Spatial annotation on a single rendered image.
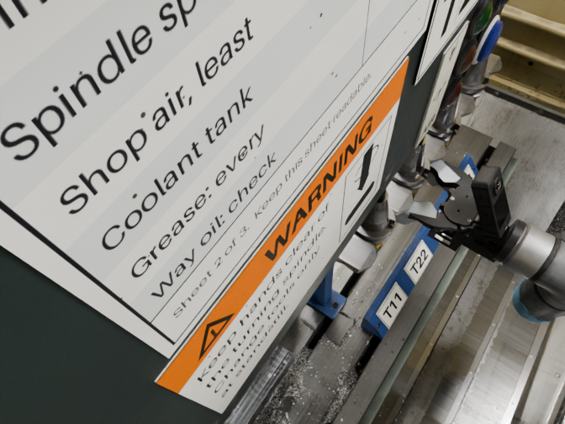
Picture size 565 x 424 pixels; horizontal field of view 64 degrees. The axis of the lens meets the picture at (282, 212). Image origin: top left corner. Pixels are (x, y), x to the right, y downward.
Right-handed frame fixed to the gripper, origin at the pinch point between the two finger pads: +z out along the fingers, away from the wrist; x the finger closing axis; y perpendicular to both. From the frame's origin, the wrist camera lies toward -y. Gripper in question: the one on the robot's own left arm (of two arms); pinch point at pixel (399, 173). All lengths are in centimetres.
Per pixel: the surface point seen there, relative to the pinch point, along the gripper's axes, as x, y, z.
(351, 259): -18.1, -2.5, -1.6
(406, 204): -5.8, -2.5, -3.8
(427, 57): -25, -48, -5
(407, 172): -2.1, -4.6, -1.5
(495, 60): 28.4, -2.6, -3.0
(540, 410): -5, 50, -49
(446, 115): 9.3, -6.3, -1.8
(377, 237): -13.5, -3.5, -3.1
